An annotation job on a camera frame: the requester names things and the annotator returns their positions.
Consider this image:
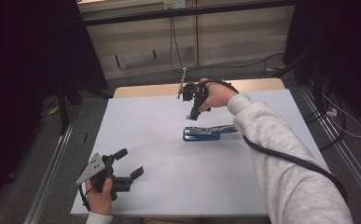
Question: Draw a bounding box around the black metal stand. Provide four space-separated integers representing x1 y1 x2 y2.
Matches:
276 46 326 105
56 79 115 135

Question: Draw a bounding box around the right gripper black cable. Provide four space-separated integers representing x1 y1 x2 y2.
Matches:
203 79 350 205

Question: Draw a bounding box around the person's right hand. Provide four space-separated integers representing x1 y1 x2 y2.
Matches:
198 77 239 113

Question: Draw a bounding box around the white table sheet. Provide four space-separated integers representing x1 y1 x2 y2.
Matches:
70 89 332 218

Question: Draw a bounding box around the person's left hand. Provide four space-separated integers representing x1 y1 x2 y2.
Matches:
84 177 114 217

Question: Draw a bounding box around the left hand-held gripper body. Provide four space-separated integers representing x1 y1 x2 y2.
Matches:
76 152 133 202

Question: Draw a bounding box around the white cable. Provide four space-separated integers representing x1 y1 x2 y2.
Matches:
322 92 361 139

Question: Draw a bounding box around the black horizontal bar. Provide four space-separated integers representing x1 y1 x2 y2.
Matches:
82 0 295 27

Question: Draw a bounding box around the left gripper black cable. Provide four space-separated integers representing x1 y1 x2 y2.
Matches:
77 183 91 213

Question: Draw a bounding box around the bundle of black cables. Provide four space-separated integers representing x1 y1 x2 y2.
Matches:
303 99 348 151

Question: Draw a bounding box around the black floor cable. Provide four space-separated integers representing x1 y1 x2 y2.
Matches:
184 52 285 75

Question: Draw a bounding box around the black curtain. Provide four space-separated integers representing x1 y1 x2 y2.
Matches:
0 0 109 217
281 0 361 133

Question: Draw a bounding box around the hanging black cable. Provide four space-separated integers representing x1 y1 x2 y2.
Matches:
168 16 186 75

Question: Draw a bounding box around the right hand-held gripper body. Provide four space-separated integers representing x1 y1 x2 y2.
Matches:
176 66 209 105

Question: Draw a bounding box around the blue stapler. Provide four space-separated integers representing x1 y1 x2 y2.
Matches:
182 124 242 143

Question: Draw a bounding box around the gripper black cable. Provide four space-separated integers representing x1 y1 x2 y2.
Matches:
203 79 350 205
77 183 91 213

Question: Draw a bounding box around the aluminium floor rail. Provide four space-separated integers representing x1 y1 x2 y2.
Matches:
299 86 361 213
21 121 76 224

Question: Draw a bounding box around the yellow floor tape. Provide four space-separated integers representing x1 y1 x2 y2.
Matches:
265 63 286 73
47 104 61 117

